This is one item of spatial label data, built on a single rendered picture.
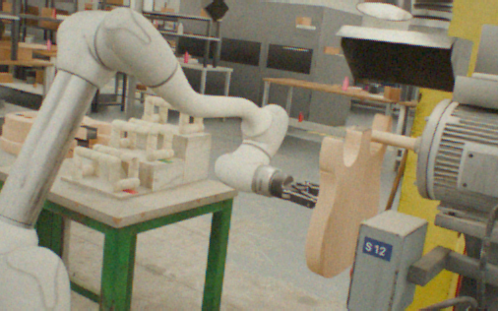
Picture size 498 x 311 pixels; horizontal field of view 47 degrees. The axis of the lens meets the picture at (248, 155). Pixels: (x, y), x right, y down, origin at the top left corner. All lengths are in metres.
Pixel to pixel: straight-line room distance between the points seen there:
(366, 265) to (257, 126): 0.62
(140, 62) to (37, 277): 0.51
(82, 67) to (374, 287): 0.83
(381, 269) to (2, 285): 0.76
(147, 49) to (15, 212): 0.48
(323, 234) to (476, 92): 0.48
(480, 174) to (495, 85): 0.20
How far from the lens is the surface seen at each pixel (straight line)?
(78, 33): 1.43
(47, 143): 1.41
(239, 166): 1.68
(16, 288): 1.25
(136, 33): 1.31
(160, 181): 1.93
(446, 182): 1.41
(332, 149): 1.36
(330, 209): 1.41
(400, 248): 1.21
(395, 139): 1.53
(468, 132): 1.39
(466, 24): 2.40
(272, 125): 1.70
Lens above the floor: 1.47
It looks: 12 degrees down
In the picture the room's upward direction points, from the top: 7 degrees clockwise
